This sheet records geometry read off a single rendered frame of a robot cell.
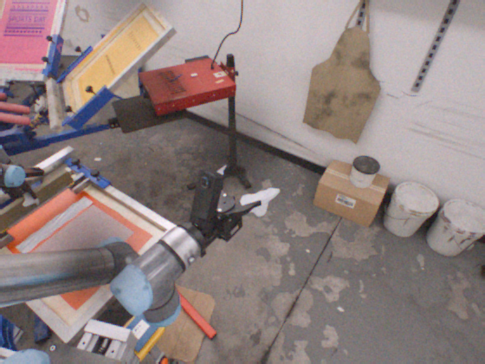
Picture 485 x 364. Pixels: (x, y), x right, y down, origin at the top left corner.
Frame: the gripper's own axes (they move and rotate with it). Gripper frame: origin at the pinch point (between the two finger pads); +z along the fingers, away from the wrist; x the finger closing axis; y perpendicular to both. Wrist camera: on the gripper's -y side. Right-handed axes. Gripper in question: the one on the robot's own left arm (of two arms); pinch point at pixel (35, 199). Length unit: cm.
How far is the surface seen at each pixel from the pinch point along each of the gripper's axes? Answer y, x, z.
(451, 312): -125, 203, 109
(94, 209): -15.8, 13.8, 13.6
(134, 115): -84, -32, 14
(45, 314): 27, 43, 10
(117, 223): -16.3, 29.8, 13.6
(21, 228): 10.8, -5.6, 13.7
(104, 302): 12, 58, 10
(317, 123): -193, 62, 48
